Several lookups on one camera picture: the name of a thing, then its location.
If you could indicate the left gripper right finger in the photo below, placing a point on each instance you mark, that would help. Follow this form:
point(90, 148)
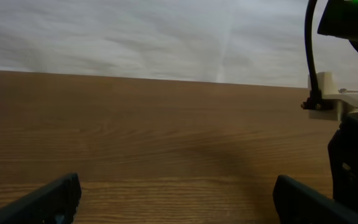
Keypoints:
point(303, 205)

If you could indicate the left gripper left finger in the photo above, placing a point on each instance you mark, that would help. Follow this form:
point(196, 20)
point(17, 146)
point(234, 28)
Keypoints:
point(48, 202)

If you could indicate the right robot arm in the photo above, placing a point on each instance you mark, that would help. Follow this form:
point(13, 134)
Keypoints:
point(346, 21)

